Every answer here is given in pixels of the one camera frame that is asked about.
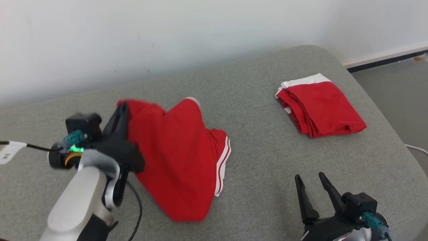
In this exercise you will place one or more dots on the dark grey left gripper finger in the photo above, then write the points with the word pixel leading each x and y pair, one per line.
pixel 115 125
pixel 127 124

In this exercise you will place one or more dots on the red basketball jersey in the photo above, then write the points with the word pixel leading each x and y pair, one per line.
pixel 174 160

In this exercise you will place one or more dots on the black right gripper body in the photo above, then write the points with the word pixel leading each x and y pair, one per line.
pixel 324 229

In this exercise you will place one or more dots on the black white wall baseboard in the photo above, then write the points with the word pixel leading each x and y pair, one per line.
pixel 384 60

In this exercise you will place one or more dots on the red shorts white waistband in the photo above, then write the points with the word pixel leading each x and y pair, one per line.
pixel 324 107

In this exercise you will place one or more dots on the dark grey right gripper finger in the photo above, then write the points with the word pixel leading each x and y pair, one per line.
pixel 306 204
pixel 336 199

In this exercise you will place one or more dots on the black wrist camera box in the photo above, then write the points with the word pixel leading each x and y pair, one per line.
pixel 83 124
pixel 359 202

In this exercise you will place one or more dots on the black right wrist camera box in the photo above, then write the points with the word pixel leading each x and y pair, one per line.
pixel 359 202

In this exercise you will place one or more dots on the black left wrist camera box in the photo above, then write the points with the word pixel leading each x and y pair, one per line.
pixel 83 124

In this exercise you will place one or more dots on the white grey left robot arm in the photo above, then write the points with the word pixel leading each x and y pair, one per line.
pixel 73 201

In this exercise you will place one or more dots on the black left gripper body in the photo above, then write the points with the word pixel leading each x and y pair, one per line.
pixel 123 154

